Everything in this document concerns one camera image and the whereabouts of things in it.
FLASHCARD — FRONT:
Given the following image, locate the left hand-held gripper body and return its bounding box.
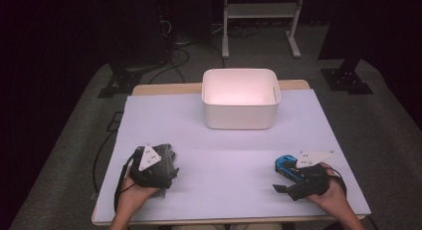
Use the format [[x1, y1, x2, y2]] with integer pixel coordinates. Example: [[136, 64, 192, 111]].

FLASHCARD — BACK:
[[128, 144, 180, 190]]

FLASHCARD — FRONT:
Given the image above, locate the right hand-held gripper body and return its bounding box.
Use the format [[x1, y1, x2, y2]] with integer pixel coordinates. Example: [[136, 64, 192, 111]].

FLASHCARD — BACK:
[[285, 149, 336, 202]]

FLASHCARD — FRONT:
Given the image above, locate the person's left hand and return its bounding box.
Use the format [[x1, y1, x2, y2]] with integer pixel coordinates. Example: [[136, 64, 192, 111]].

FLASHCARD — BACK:
[[117, 174, 160, 211]]

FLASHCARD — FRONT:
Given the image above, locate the person's right hand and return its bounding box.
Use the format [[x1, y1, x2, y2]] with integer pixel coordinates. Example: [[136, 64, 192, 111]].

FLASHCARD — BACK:
[[305, 161, 348, 213]]

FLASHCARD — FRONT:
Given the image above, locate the white table sheet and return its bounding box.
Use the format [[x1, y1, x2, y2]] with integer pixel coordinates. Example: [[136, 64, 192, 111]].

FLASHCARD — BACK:
[[94, 89, 372, 223]]

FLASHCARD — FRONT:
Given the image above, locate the white plastic bin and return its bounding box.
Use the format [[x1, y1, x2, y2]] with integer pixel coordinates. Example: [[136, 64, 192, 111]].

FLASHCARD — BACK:
[[201, 68, 283, 130]]

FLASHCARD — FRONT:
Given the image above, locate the black stand base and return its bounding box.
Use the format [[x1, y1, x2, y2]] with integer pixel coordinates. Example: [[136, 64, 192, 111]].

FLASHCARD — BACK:
[[319, 57, 374, 96], [97, 62, 143, 100]]

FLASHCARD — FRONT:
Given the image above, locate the thin black floor cable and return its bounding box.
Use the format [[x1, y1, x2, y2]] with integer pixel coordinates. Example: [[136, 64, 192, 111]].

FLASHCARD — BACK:
[[93, 129, 117, 194]]

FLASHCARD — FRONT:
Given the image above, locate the black floor frame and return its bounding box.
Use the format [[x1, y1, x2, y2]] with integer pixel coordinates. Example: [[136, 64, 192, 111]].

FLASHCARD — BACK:
[[105, 111, 124, 133]]

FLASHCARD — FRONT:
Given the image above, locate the bundle of black floor cables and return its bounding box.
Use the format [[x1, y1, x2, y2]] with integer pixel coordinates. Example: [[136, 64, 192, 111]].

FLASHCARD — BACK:
[[147, 19, 192, 85]]

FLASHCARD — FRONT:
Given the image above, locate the black cable coil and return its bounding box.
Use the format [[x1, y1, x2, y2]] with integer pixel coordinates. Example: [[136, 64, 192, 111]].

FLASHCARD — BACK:
[[228, 24, 262, 39]]

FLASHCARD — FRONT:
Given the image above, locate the white metal stand frame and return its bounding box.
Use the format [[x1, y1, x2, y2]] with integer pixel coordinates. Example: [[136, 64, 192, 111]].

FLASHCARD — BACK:
[[221, 0, 307, 60]]

